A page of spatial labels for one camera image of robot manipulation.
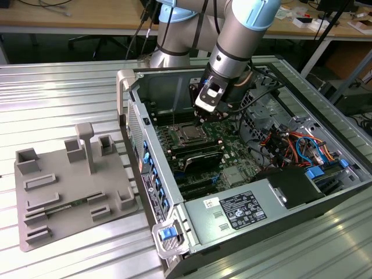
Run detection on silver chipset heat sink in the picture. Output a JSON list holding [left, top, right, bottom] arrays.
[[223, 166, 244, 187]]

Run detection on black expansion slot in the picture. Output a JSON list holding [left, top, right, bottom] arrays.
[[179, 185, 219, 201], [176, 173, 217, 187]]

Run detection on black graphics card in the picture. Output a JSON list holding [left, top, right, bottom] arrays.
[[182, 150, 225, 174]]

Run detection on open PC case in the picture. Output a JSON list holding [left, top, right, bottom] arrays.
[[116, 55, 372, 279]]

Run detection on orange wire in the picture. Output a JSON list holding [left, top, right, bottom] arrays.
[[316, 144, 341, 162]]

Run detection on grey parts rack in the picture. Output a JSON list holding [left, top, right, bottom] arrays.
[[13, 121, 140, 253]]

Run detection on green RAM stick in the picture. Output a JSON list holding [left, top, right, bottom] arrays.
[[45, 196, 90, 216]]

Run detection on green motherboard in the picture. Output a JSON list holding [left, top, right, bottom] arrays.
[[153, 110, 262, 201]]

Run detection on white box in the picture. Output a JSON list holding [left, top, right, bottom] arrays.
[[292, 16, 314, 29]]

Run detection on black computer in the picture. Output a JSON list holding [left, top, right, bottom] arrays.
[[331, 78, 372, 116]]

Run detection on grey case handle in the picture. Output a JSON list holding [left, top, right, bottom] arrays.
[[152, 218, 190, 260], [116, 69, 137, 117]]

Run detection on black plastic air shroud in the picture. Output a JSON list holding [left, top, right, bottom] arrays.
[[250, 167, 326, 210]]

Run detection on black RAM slot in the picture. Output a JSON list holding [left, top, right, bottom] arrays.
[[156, 117, 196, 126], [155, 113, 195, 122], [153, 109, 195, 118], [172, 144, 223, 156], [170, 140, 220, 152]]

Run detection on silver CPU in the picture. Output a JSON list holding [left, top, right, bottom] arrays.
[[182, 127, 202, 141]]

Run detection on grey cable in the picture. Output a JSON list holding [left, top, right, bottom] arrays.
[[37, 0, 72, 17]]

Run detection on wooden desk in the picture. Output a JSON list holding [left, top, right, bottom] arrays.
[[0, 0, 372, 41]]

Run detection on blue wire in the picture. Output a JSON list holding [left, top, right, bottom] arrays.
[[295, 135, 324, 161]]

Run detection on CPU socket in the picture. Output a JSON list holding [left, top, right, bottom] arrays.
[[170, 121, 216, 148]]

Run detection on blue case latch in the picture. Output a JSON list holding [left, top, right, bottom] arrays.
[[159, 227, 177, 241]]

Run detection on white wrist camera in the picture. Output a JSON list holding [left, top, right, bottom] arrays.
[[194, 82, 226, 113]]

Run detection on black camera cable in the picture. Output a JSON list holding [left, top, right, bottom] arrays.
[[228, 66, 286, 113]]

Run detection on grey power supply unit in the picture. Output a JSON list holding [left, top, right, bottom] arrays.
[[184, 178, 290, 246]]

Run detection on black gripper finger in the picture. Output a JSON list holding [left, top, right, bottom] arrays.
[[205, 109, 233, 124], [193, 109, 206, 128]]

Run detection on perforated metal drive cage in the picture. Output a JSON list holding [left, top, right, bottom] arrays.
[[237, 88, 291, 140]]

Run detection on black office chair base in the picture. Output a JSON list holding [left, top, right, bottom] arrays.
[[68, 34, 134, 60]]

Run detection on brown cardboard piece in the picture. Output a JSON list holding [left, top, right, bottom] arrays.
[[347, 19, 372, 35]]

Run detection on red wire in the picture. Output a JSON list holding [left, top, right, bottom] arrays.
[[260, 133, 292, 146]]

